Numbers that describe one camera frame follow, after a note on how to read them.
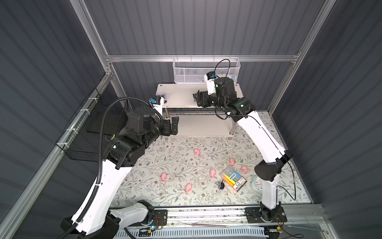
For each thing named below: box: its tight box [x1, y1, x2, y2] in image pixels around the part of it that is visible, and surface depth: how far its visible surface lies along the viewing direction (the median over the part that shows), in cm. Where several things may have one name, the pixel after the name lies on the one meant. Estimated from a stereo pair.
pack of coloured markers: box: [221, 168, 248, 192], surface depth 86 cm
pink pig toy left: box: [161, 171, 167, 182], surface depth 88 cm
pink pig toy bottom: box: [185, 183, 192, 193], surface depth 84 cm
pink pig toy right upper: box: [228, 157, 236, 167], surface depth 93 cm
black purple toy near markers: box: [218, 181, 225, 191], surface depth 81 cm
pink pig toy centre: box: [209, 168, 216, 178], surface depth 88 cm
